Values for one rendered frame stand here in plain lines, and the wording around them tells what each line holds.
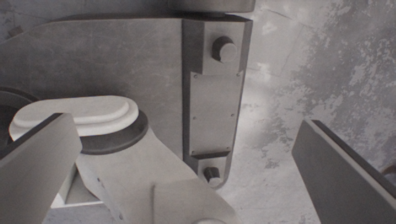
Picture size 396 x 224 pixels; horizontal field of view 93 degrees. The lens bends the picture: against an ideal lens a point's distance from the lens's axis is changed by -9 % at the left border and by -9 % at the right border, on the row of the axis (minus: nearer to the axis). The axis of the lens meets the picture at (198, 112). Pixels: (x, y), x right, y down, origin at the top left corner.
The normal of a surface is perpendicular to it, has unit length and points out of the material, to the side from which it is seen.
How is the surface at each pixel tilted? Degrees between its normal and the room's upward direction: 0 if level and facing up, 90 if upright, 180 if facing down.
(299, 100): 0
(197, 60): 45
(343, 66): 0
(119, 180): 90
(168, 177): 90
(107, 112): 90
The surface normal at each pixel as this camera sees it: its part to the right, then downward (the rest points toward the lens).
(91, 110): 0.04, -0.86
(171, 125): 0.20, 0.51
